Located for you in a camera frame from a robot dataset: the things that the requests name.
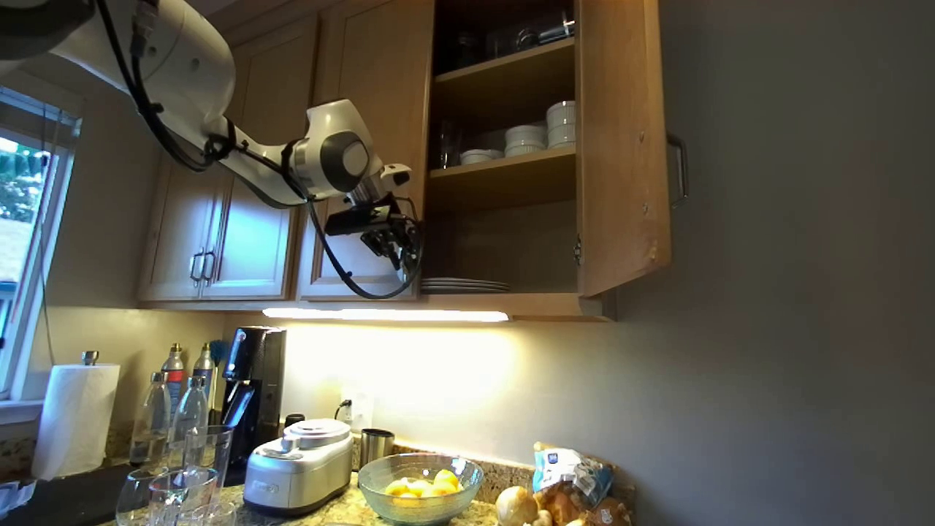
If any wooden cupboard door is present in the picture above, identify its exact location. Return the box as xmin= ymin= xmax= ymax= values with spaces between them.
xmin=205 ymin=16 xmax=322 ymax=305
xmin=295 ymin=0 xmax=438 ymax=305
xmin=137 ymin=158 xmax=234 ymax=308
xmin=574 ymin=0 xmax=674 ymax=301

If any clear glass bowl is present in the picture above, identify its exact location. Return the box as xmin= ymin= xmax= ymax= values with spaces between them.
xmin=357 ymin=451 xmax=487 ymax=526

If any bottle with reddish top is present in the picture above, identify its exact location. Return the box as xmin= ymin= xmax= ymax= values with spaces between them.
xmin=155 ymin=342 xmax=189 ymax=440

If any pale yellow onion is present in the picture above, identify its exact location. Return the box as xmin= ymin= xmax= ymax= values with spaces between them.
xmin=491 ymin=486 xmax=541 ymax=526

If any wooden cupboard shelf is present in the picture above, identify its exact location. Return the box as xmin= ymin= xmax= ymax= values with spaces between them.
xmin=427 ymin=146 xmax=580 ymax=187
xmin=430 ymin=35 xmax=580 ymax=89

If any yellow round fruit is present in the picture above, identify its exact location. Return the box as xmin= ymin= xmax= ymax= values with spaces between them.
xmin=381 ymin=476 xmax=417 ymax=507
xmin=406 ymin=476 xmax=441 ymax=510
xmin=430 ymin=469 xmax=463 ymax=498

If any black drying mat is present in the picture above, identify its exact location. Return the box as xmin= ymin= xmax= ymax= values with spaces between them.
xmin=0 ymin=461 xmax=139 ymax=526

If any large brown onion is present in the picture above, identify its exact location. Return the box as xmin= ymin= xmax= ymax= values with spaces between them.
xmin=538 ymin=482 xmax=587 ymax=526

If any dark metal cup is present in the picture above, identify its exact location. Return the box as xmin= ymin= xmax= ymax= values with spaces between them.
xmin=352 ymin=428 xmax=396 ymax=475

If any bottle with silver top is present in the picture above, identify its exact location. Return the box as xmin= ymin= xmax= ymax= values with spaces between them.
xmin=187 ymin=342 xmax=219 ymax=423

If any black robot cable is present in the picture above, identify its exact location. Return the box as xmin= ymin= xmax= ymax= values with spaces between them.
xmin=92 ymin=0 xmax=422 ymax=305

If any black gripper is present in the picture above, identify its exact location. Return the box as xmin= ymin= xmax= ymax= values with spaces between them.
xmin=361 ymin=193 xmax=430 ymax=282

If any tall white bowl stack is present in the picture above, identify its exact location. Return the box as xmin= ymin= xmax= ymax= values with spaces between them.
xmin=542 ymin=98 xmax=580 ymax=152

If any small white dish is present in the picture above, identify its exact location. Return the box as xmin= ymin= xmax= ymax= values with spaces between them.
xmin=455 ymin=143 xmax=504 ymax=166

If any white and blue bag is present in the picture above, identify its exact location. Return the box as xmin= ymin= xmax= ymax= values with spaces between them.
xmin=528 ymin=441 xmax=615 ymax=507

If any wooden wall cupboard frame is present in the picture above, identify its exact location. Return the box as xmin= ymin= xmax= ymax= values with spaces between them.
xmin=135 ymin=0 xmax=612 ymax=326

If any white wall outlet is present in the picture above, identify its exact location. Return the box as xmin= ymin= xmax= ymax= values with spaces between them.
xmin=333 ymin=388 xmax=380 ymax=432

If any clear plastic bottle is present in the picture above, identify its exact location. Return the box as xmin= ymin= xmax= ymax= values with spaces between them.
xmin=165 ymin=383 xmax=212 ymax=476
xmin=127 ymin=371 xmax=174 ymax=472

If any white round kitchen appliance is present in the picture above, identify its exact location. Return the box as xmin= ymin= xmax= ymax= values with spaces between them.
xmin=240 ymin=418 xmax=357 ymax=521

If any under-cabinet light strip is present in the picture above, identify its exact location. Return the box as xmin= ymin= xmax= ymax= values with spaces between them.
xmin=260 ymin=308 xmax=511 ymax=328

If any black coffee maker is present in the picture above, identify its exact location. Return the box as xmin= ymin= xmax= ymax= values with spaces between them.
xmin=215 ymin=326 xmax=291 ymax=486

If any clear drinking glass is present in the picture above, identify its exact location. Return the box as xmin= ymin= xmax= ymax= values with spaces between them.
xmin=194 ymin=428 xmax=237 ymax=486

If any white paper towel roll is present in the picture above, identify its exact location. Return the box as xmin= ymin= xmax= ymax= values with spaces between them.
xmin=28 ymin=347 xmax=121 ymax=486

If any window with white frame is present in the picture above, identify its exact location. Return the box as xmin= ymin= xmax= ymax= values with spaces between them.
xmin=0 ymin=86 xmax=85 ymax=409

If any low white bowl stack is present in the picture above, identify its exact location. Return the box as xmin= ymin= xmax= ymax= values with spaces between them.
xmin=500 ymin=120 xmax=548 ymax=160

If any clear glass jar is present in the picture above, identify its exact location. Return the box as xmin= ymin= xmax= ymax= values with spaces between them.
xmin=143 ymin=464 xmax=222 ymax=526

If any clear glass dish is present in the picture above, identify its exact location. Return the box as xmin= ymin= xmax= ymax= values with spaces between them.
xmin=504 ymin=7 xmax=579 ymax=52

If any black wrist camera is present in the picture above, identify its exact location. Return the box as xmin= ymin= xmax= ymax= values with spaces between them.
xmin=322 ymin=206 xmax=380 ymax=236

